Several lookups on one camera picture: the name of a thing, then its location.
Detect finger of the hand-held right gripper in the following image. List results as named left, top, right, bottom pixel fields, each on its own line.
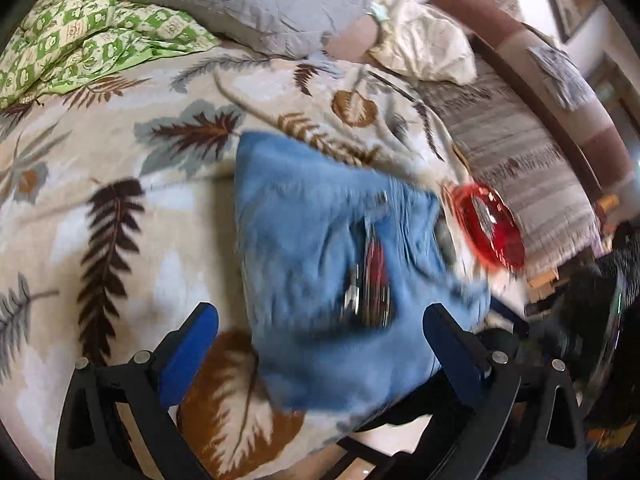
left=487, top=296, right=532, bottom=337

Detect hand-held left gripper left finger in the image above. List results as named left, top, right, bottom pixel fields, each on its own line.
left=54, top=302, right=221, bottom=480

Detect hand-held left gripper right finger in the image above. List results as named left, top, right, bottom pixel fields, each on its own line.
left=422, top=303, right=591, bottom=480

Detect blue denim pants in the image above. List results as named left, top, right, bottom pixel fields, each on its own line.
left=234, top=131, right=493, bottom=413

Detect red translucent plastic dish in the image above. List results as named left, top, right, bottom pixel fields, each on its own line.
left=442, top=182, right=528, bottom=271

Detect grey striped throw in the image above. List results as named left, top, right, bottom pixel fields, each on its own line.
left=417, top=55, right=603, bottom=272

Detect leaf print blanket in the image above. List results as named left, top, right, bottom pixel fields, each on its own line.
left=0, top=42, right=531, bottom=480

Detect brown sofa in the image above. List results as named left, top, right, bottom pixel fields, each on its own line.
left=429, top=0, right=633, bottom=198

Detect grey patterned cloth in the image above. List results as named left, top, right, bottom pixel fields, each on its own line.
left=527, top=42, right=597, bottom=112

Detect cream printed pillow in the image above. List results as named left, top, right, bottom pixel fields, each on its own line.
left=367, top=0, right=479, bottom=86

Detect pink pillow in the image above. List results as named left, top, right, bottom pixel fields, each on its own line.
left=324, top=16, right=383, bottom=65

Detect green checkered quilt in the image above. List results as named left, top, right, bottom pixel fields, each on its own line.
left=0, top=0, right=222, bottom=111

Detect grey pillow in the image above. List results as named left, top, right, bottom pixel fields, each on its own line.
left=117, top=0, right=375, bottom=59

